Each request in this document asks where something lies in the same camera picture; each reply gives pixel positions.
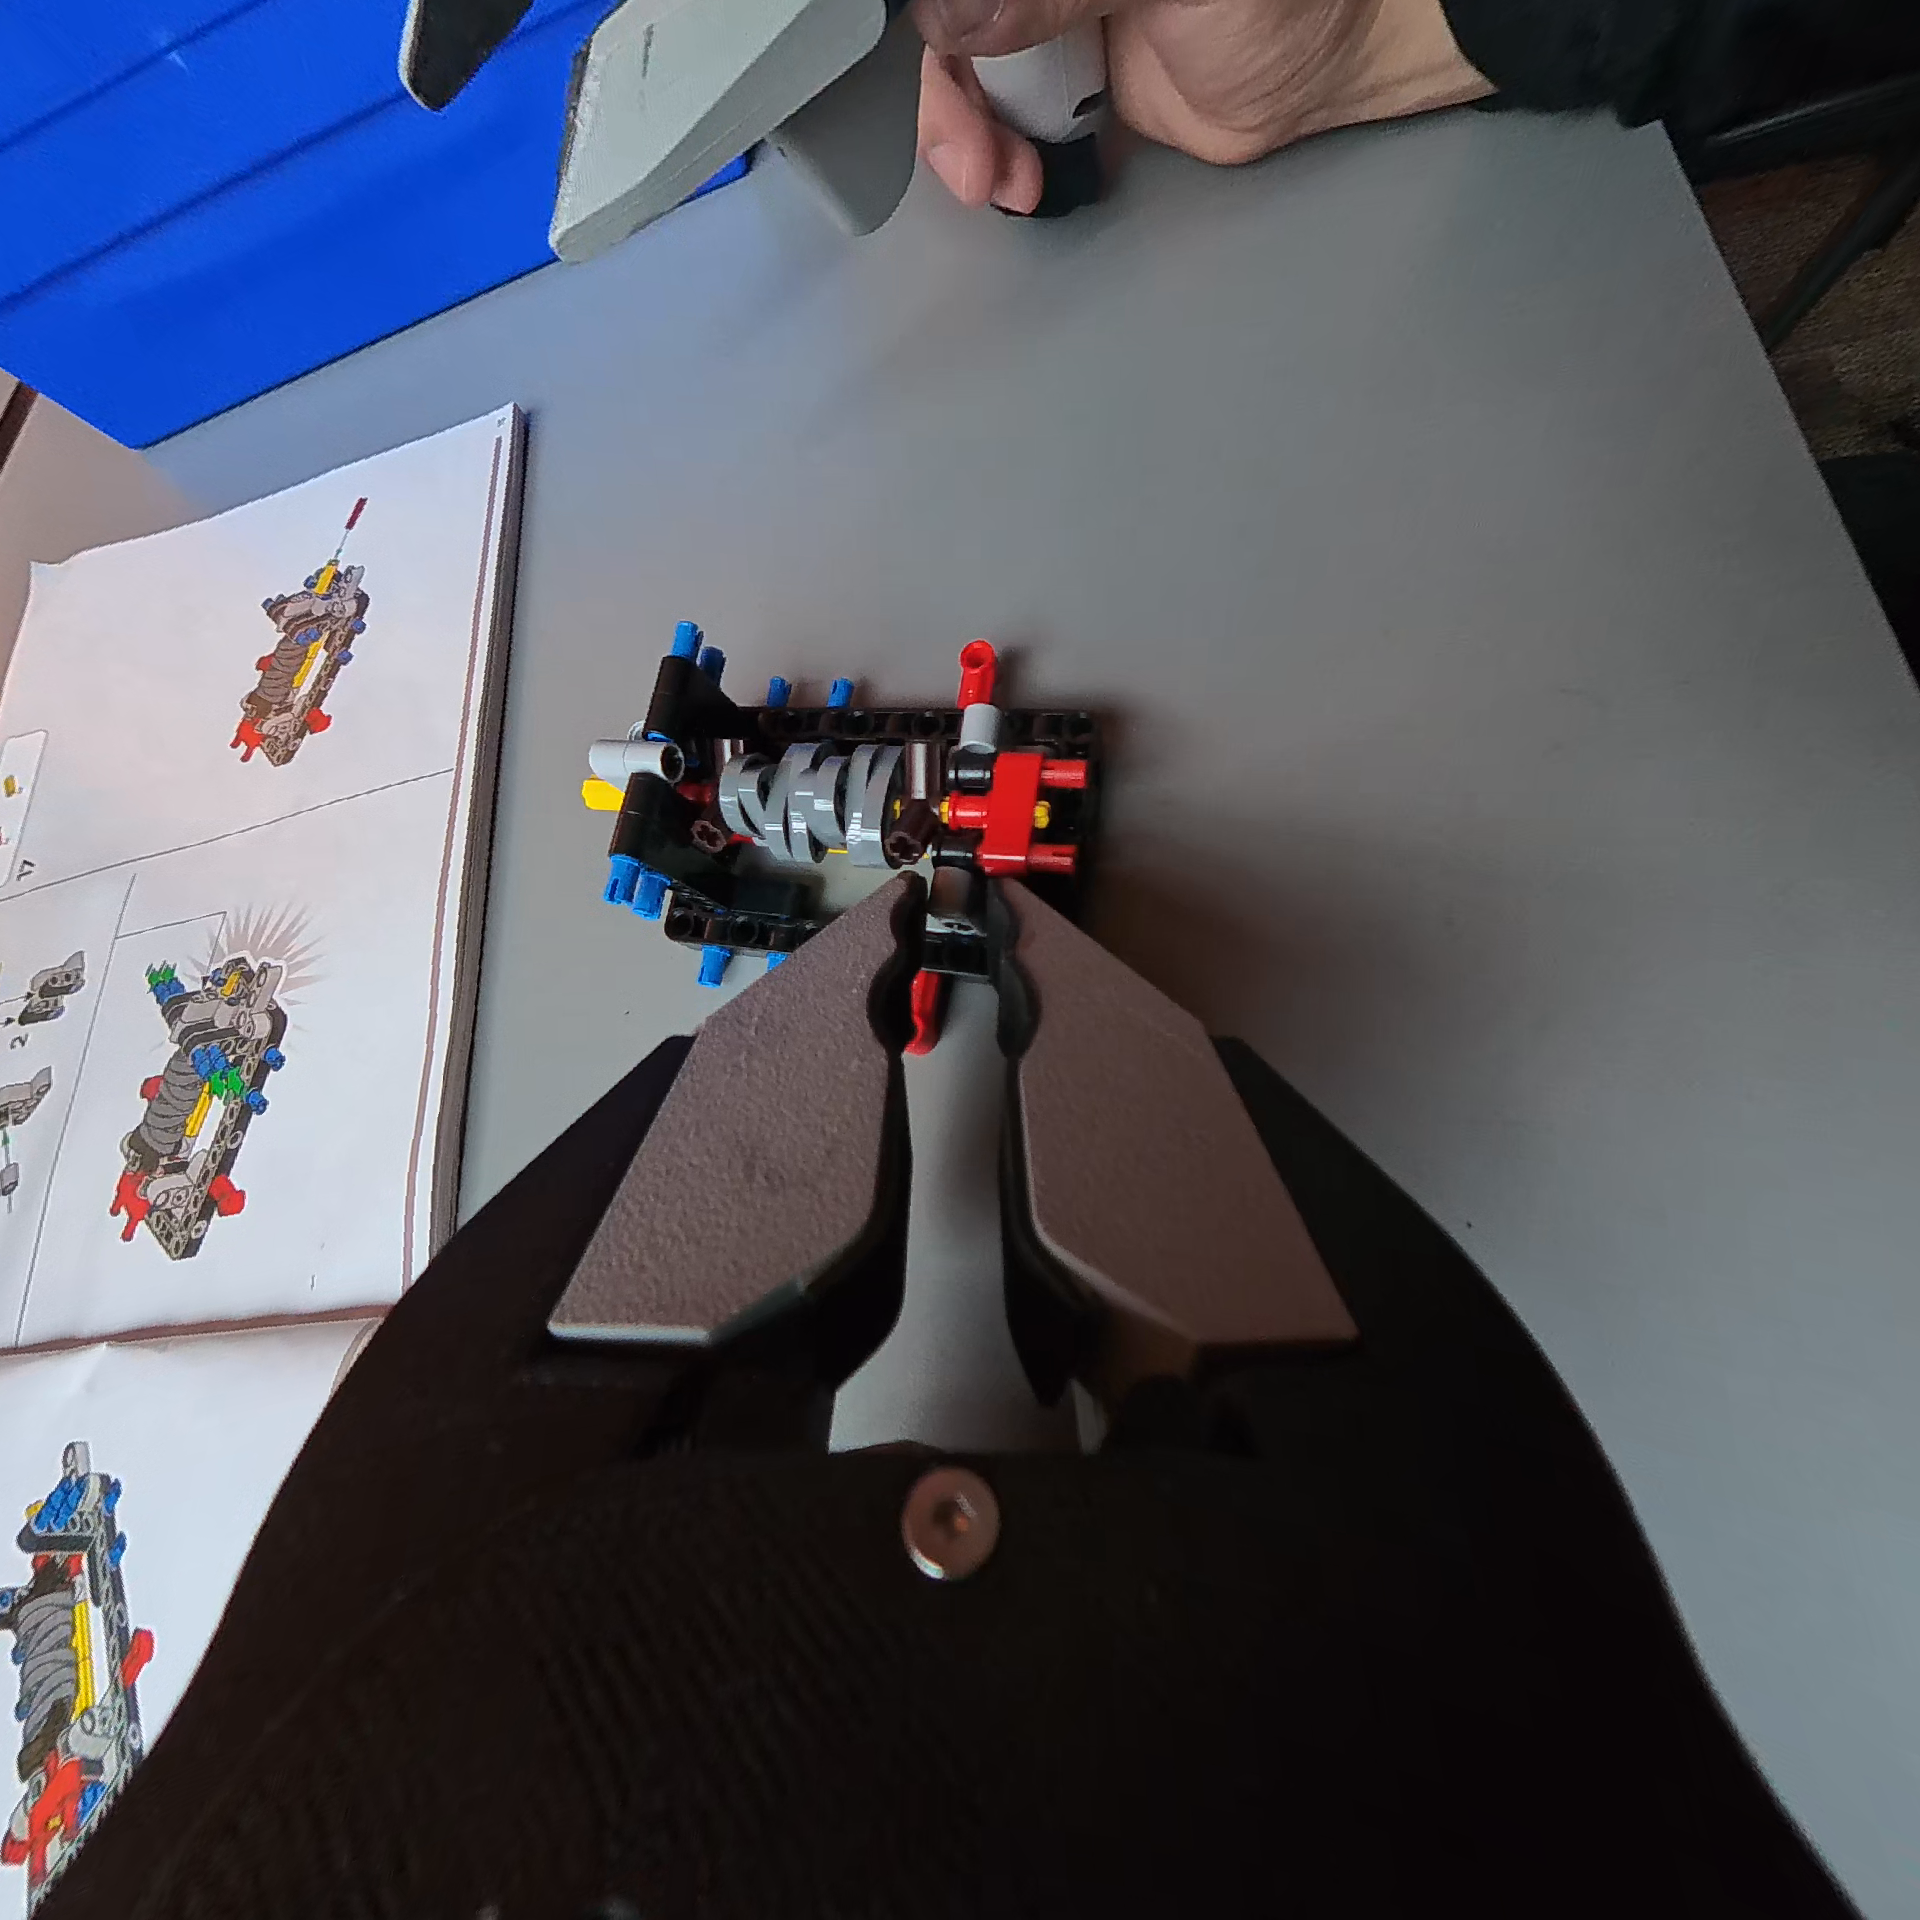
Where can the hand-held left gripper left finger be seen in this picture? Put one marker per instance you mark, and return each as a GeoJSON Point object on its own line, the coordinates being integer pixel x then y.
{"type": "Point", "coordinates": [731, 1188]}

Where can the person's right hand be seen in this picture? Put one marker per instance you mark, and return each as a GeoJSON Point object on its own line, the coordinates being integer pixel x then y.
{"type": "Point", "coordinates": [1272, 80]}

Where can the blue plastic bin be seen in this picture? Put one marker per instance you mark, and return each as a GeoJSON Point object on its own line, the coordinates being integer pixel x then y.
{"type": "Point", "coordinates": [225, 184]}

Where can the lego instruction booklet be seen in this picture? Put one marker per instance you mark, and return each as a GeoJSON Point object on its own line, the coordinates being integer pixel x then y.
{"type": "Point", "coordinates": [225, 748]}

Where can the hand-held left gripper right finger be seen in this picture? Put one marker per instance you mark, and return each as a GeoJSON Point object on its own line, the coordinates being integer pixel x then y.
{"type": "Point", "coordinates": [1186, 1188]}

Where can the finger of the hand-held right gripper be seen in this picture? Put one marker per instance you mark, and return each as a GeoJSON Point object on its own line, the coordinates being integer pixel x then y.
{"type": "Point", "coordinates": [706, 106]}
{"type": "Point", "coordinates": [450, 53]}

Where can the black lego frame assembly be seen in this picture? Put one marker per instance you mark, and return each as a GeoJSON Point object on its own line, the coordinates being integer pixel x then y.
{"type": "Point", "coordinates": [845, 796]}

